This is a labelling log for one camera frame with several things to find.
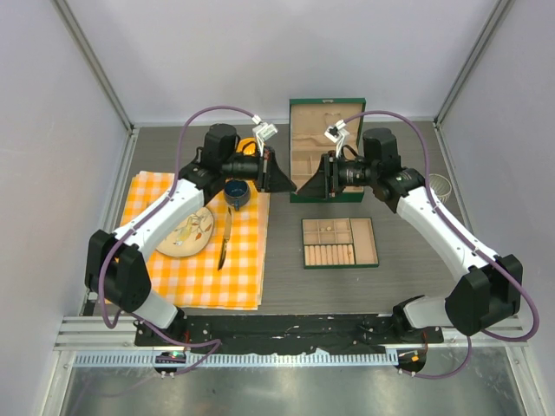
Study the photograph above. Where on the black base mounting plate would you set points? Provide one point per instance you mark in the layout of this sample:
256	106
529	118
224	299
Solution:
297	334

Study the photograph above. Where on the beige bird pattern plate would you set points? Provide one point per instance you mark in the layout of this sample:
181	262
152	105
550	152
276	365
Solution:
190	237

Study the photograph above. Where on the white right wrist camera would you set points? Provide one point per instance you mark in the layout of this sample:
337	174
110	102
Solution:
337	133

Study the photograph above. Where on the green jewelry tray insert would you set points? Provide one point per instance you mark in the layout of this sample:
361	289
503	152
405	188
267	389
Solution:
338	243

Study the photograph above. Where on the orange bowl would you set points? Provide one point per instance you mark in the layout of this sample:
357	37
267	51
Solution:
247	146

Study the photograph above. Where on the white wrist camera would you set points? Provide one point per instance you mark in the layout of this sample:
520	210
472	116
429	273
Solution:
337	133
262	131

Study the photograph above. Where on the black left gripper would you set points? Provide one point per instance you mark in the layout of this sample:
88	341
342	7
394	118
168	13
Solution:
270	178

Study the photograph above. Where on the dark blue mug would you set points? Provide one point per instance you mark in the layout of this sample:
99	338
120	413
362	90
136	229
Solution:
237	194

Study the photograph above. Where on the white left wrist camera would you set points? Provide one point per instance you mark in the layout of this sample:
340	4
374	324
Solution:
262	131

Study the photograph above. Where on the green jewelry box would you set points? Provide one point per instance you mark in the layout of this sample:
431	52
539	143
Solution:
309	118

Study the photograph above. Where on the white slotted cable duct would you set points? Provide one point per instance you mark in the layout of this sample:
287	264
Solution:
173	359

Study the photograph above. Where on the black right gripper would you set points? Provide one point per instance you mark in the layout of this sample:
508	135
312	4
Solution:
326	180

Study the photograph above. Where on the grey striped mug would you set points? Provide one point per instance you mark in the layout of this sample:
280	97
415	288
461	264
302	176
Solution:
441	187

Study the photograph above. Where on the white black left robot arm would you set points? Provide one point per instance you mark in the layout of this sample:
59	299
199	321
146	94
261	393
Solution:
116	268

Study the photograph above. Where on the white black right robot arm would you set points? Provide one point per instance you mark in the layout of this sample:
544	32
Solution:
481	296

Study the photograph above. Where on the orange white checkered cloth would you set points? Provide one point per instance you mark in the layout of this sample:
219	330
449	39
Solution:
196	281

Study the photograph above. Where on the black handled knife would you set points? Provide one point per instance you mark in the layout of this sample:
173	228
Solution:
225	238

